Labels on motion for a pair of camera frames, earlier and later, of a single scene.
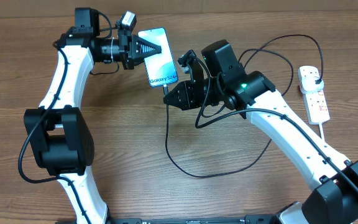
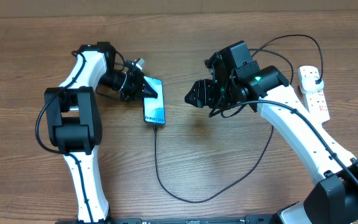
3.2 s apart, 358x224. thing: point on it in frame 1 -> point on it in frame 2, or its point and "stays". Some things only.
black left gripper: [130, 47] -> [135, 91]
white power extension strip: [315, 102] stays
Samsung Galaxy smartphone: [161, 68] -> [154, 108]
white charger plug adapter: [309, 84] stays
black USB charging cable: [256, 48] -> [265, 145]
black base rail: [248, 219] stays
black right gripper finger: [173, 97] -> [193, 97]
